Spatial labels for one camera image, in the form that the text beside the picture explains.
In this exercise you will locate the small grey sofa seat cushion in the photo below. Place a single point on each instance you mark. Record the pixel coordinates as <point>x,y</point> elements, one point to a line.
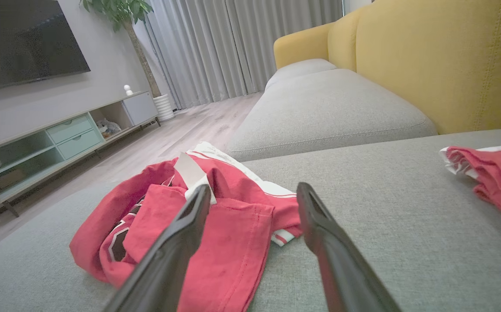
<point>302,67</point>

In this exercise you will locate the long white television cabinet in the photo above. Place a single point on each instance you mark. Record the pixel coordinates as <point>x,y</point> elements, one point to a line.
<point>140,108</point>

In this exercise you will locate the grey pleated curtain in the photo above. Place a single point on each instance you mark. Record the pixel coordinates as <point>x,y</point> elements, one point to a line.
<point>233,43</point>

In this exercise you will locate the narrow yellow sofa backrest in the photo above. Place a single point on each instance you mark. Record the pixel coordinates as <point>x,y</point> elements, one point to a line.
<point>343,41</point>

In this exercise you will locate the curved yellow sofa armrest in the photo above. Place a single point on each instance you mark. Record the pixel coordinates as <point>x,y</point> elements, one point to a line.
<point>298,45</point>

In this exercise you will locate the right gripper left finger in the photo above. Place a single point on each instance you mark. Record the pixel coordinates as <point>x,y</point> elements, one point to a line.
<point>163,273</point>

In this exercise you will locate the pale green cabinet drawer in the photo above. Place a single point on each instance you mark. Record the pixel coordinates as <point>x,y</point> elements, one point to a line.
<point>69,128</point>
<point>79,144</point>

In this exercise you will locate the green indoor tree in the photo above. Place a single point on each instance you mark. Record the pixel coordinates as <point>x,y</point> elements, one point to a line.
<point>120,8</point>

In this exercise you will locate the grey plush toy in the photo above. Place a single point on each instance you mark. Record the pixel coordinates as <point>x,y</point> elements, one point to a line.
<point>108,128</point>

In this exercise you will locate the white ribbed plant pot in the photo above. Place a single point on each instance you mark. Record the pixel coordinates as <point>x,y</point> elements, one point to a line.
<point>163,108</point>

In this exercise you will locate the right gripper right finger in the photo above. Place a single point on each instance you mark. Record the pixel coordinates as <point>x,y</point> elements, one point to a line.
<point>345,281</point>

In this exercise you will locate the small brown box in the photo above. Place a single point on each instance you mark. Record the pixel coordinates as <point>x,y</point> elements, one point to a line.
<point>10,178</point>

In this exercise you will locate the small white figurine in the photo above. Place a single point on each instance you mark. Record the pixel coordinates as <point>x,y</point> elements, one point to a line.
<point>127,91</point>

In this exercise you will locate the black flat television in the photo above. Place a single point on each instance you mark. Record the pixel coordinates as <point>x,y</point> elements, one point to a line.
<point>21,39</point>

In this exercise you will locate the wide yellow sofa backrest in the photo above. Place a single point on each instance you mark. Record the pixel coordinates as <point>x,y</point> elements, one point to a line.
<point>428,56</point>

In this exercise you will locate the red basketball jersey white sleeves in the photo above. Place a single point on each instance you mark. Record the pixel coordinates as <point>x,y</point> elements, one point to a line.
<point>233,242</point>

